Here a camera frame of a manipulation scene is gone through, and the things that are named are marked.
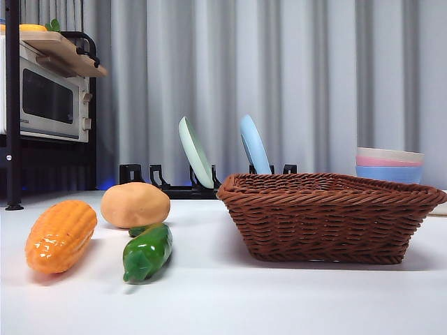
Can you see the white flat plate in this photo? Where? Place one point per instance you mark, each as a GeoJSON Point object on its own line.
{"type": "Point", "coordinates": [440, 208]}

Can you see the grey curtain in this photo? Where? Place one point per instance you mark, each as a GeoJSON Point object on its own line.
{"type": "Point", "coordinates": [314, 70]}

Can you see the orange toy corn cob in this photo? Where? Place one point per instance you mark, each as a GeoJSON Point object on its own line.
{"type": "Point", "coordinates": [61, 237]}

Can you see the black dish rack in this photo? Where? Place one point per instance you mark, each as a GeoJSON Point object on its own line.
{"type": "Point", "coordinates": [174, 191]}

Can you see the black metal shelf frame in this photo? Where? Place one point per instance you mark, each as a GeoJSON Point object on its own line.
{"type": "Point", "coordinates": [13, 104]}

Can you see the wooden cutting board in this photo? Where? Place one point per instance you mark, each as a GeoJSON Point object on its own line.
{"type": "Point", "coordinates": [66, 52]}

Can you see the pale blue plate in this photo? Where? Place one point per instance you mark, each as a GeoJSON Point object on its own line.
{"type": "Point", "coordinates": [255, 146]}

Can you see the brown wicker basket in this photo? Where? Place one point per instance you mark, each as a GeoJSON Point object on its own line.
{"type": "Point", "coordinates": [314, 223]}

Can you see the green toy leaf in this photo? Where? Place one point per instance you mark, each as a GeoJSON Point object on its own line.
{"type": "Point", "coordinates": [54, 25]}

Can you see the pale green plate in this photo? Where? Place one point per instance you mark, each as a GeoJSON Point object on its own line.
{"type": "Point", "coordinates": [195, 153]}

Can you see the blue bowl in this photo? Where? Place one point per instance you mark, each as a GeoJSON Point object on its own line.
{"type": "Point", "coordinates": [387, 173]}

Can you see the cream bowl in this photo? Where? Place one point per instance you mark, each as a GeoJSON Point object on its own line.
{"type": "Point", "coordinates": [391, 153]}

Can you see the yellow toy fruit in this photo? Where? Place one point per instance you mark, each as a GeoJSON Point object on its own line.
{"type": "Point", "coordinates": [33, 28]}

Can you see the pink bowl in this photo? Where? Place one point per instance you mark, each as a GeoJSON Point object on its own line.
{"type": "Point", "coordinates": [370, 161]}

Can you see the cream microwave oven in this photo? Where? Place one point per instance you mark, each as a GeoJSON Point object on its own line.
{"type": "Point", "coordinates": [45, 97]}

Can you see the green toy cucumber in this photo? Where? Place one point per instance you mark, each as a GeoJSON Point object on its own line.
{"type": "Point", "coordinates": [148, 253]}

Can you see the tan toy potato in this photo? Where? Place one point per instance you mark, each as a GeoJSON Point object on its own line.
{"type": "Point", "coordinates": [134, 206]}

